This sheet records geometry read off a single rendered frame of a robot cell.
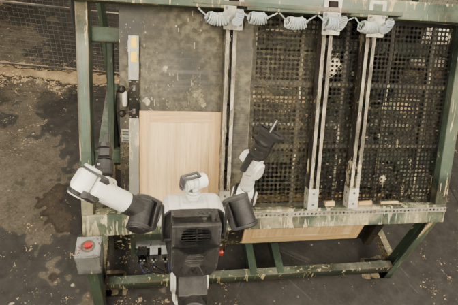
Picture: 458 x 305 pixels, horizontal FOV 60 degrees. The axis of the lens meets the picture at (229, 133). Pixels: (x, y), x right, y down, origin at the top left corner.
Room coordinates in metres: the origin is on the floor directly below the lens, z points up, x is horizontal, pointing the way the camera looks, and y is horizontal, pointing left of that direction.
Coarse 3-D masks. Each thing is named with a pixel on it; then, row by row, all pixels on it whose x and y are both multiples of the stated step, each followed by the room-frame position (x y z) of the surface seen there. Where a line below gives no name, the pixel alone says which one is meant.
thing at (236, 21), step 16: (224, 0) 1.88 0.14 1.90; (240, 0) 1.90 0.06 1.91; (240, 16) 1.75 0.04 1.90; (224, 32) 1.87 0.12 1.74; (224, 48) 1.81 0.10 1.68; (224, 64) 1.76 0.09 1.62; (224, 80) 1.71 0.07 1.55; (224, 96) 1.67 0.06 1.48; (224, 112) 1.63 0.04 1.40; (224, 128) 1.58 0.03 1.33; (224, 144) 1.54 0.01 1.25; (224, 160) 1.52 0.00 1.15; (224, 176) 1.45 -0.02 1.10; (224, 192) 1.40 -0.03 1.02
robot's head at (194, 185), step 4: (192, 176) 1.12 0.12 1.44; (204, 176) 1.13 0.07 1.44; (192, 180) 1.10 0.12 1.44; (196, 180) 1.10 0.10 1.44; (200, 180) 1.11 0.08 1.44; (204, 180) 1.12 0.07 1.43; (208, 180) 1.13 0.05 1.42; (192, 184) 1.08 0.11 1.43; (196, 184) 1.09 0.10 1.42; (200, 184) 1.10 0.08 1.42; (204, 184) 1.11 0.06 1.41; (192, 188) 1.08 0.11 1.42; (196, 188) 1.09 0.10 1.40; (200, 188) 1.10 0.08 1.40; (188, 192) 1.08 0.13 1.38; (192, 192) 1.08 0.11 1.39; (196, 192) 1.08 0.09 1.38; (188, 196) 1.06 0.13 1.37; (192, 196) 1.06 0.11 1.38; (196, 196) 1.07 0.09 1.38
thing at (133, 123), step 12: (132, 36) 1.73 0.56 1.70; (132, 48) 1.70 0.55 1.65; (132, 72) 1.63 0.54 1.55; (132, 120) 1.51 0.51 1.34; (132, 132) 1.47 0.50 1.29; (132, 144) 1.44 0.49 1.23; (132, 156) 1.41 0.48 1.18; (132, 168) 1.37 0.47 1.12; (132, 180) 1.34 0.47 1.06; (132, 192) 1.30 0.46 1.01
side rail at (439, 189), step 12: (456, 36) 2.25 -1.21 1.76; (456, 48) 2.20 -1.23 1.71; (456, 60) 2.16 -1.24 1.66; (456, 72) 2.12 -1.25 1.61; (456, 84) 2.08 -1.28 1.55; (456, 96) 2.05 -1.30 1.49; (444, 108) 2.04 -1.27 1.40; (456, 108) 2.02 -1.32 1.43; (444, 120) 1.99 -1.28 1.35; (456, 120) 1.98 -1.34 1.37; (444, 132) 1.94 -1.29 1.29; (456, 132) 1.95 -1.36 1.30; (444, 144) 1.89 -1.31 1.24; (444, 156) 1.86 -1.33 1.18; (444, 168) 1.82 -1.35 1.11; (444, 180) 1.78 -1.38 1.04; (432, 192) 1.76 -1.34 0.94; (444, 192) 1.75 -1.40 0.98
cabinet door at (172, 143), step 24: (144, 120) 1.54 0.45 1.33; (168, 120) 1.57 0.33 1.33; (192, 120) 1.60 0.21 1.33; (216, 120) 1.64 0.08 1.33; (144, 144) 1.47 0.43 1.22; (168, 144) 1.50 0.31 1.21; (192, 144) 1.54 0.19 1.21; (216, 144) 1.57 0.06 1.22; (144, 168) 1.40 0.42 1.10; (168, 168) 1.44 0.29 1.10; (192, 168) 1.47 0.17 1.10; (216, 168) 1.50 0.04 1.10; (144, 192) 1.33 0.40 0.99; (168, 192) 1.36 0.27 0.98; (216, 192) 1.43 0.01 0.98
